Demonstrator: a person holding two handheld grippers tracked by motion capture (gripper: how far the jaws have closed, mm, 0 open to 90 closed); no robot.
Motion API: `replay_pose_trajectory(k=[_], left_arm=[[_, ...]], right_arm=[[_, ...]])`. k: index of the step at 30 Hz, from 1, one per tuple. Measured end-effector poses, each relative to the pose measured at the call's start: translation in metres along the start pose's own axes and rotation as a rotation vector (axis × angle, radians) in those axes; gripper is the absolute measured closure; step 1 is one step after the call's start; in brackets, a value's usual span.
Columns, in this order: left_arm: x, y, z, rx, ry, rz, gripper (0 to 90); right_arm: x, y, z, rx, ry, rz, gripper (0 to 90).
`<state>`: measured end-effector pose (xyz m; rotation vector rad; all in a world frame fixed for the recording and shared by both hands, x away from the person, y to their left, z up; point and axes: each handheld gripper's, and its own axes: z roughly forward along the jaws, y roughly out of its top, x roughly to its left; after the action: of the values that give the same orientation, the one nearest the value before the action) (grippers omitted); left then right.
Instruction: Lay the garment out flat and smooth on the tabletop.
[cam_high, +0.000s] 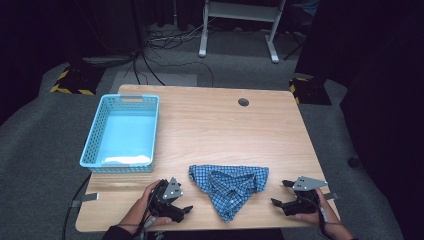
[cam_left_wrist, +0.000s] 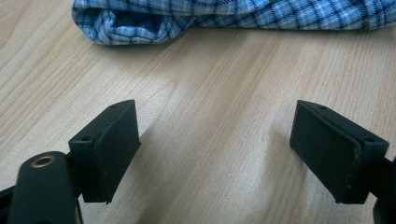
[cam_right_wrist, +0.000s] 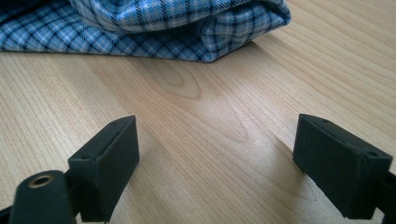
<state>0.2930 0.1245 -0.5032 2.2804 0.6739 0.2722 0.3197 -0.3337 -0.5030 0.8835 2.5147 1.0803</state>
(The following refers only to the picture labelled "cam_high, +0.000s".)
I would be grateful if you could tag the black table grommet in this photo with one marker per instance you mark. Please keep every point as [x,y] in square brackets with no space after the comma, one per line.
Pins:
[243,102]

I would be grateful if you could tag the black curtain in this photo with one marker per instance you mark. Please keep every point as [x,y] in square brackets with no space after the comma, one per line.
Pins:
[373,66]

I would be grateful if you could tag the blue plaid shirt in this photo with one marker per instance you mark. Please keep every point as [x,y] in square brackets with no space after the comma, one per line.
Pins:
[230,190]

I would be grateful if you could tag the yellow black striped base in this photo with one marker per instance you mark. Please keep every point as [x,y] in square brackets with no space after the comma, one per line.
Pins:
[310,91]
[78,81]

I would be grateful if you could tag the light blue plastic basket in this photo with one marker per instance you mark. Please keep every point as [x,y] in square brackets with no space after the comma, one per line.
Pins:
[126,133]

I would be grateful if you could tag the person's left hand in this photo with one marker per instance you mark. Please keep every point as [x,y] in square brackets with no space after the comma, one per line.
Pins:
[138,215]

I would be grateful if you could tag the person's right hand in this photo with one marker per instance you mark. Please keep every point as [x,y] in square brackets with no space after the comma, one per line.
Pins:
[325,220]

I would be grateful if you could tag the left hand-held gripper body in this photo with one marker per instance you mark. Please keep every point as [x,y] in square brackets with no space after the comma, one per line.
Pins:
[165,205]

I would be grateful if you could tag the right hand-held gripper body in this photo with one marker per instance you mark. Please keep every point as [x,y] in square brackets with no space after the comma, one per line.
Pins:
[305,203]

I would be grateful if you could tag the grey table edge bracket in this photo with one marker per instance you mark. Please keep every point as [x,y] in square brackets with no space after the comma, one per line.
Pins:
[87,198]
[332,196]

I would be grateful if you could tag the white metal stand frame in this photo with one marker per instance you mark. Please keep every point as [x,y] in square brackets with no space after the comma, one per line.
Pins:
[240,11]

